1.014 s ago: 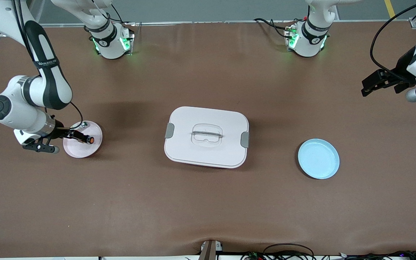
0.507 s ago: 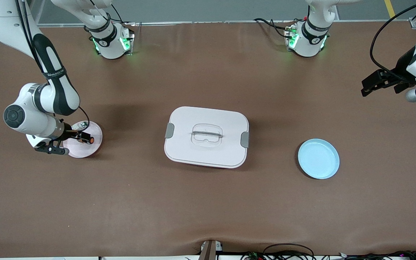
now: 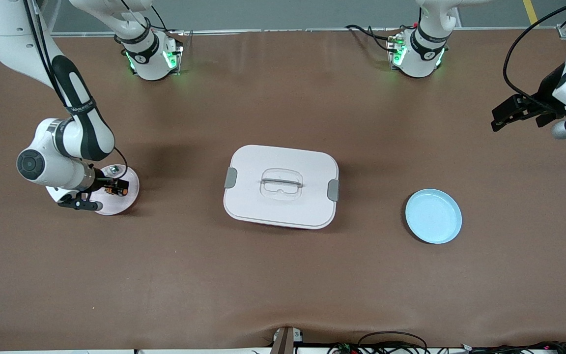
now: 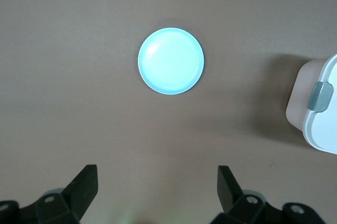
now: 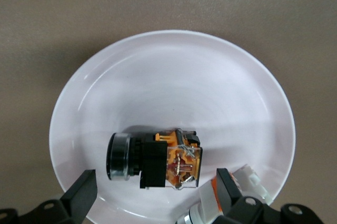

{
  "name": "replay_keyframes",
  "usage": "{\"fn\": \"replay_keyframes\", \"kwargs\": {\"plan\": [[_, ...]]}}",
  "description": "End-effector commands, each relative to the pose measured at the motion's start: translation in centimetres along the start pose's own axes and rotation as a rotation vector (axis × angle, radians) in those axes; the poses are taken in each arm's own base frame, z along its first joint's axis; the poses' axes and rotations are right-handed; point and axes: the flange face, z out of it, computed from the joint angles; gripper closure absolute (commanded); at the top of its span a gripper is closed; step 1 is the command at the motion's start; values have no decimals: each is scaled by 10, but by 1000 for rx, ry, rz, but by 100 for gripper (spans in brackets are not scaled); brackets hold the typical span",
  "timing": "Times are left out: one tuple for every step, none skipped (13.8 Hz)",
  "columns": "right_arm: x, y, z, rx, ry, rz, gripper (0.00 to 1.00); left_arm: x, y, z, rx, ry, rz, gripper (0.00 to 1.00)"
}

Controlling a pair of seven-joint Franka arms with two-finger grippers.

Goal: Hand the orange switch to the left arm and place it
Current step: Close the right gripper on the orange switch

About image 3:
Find white lidded box grey latches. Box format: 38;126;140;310
223;145;340;230

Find pink round plate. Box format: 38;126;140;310
88;165;141;216

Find light blue round plate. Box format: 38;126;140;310
405;189;463;245

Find brown table mat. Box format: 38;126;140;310
0;29;566;351

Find black arm base cable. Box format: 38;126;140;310
345;24;402;54

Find black cable bundle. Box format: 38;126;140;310
460;340;566;354

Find aluminium table edge rail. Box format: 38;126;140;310
50;28;559;37

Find black looped cable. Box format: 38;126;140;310
358;331;429;354

